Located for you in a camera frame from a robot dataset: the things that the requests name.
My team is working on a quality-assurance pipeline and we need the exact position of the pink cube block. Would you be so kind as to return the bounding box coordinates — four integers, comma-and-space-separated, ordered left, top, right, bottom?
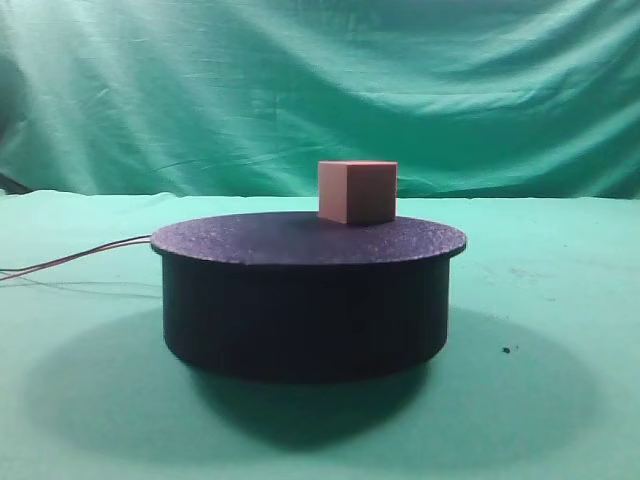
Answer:
318, 161, 398, 225

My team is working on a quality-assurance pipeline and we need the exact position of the black round turntable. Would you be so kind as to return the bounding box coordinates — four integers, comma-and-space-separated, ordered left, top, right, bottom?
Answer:
150, 211, 467, 384

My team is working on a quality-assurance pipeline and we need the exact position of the green backdrop cloth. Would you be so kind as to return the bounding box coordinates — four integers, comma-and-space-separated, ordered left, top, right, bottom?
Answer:
1, 1, 639, 198

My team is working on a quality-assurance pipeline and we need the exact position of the green table cloth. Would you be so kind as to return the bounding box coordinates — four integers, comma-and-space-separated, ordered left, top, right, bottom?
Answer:
1, 198, 639, 479

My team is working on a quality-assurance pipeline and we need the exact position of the black wire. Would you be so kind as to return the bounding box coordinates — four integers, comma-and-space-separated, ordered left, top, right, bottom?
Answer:
0, 239, 153, 282

